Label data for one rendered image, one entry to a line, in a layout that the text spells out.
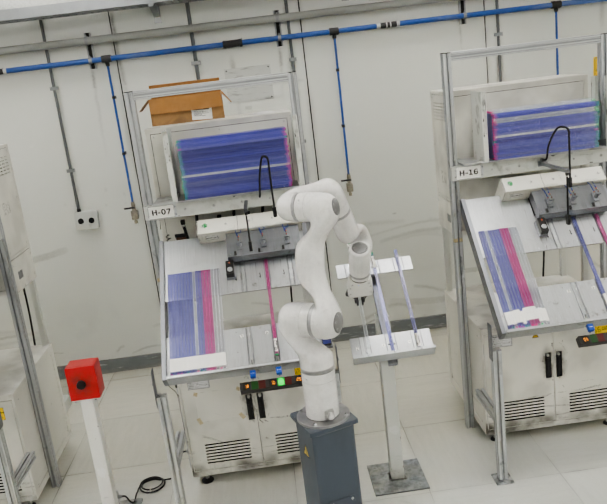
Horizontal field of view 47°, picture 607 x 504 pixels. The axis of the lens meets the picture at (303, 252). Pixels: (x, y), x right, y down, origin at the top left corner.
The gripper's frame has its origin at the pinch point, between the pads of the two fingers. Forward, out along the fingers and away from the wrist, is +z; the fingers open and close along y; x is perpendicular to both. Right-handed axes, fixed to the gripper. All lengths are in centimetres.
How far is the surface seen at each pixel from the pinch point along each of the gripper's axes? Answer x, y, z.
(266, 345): -3.2, -41.1, 18.3
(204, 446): -13, -78, 79
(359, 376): 60, 10, 151
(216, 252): 47, -60, 9
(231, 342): 0, -56, 18
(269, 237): 46, -34, 3
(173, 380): -13, -82, 20
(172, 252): 50, -80, 9
